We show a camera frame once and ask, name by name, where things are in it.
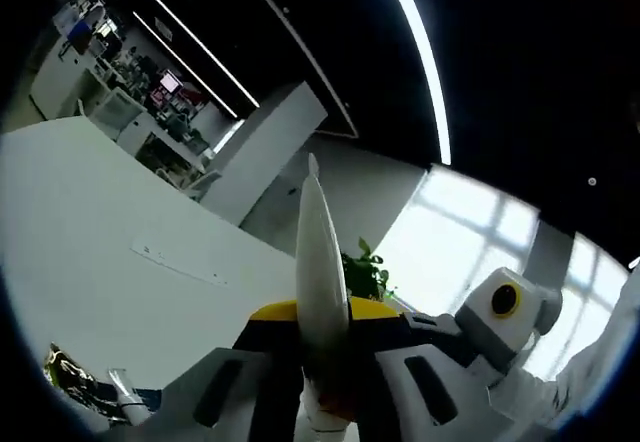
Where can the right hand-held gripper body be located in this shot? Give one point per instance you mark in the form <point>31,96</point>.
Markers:
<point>500,337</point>

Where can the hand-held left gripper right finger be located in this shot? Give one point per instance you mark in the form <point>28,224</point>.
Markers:
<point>425,392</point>

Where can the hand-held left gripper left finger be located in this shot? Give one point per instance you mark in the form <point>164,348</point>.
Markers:
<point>240,392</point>

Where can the silver blue skincare sachet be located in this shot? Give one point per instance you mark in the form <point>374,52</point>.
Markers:
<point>152,398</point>

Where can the small white skincare pump bottle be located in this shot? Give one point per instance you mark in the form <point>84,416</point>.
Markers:
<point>135,407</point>

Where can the white skincare tube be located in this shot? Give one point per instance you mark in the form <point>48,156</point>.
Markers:
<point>320,262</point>

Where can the green black skincare sachet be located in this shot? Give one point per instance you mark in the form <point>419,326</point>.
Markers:
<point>67,369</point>

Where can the green potted plant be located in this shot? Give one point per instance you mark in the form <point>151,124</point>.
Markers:
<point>365,274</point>

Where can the wide curved ceiling light strip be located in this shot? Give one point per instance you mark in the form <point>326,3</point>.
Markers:
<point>429,62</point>

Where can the small background monitor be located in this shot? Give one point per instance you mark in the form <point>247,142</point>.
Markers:
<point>170,83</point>

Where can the long thin ceiling light strip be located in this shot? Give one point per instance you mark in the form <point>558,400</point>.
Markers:
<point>192,37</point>
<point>185,63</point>

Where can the row of white office desks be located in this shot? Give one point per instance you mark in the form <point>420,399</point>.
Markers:
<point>75,82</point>

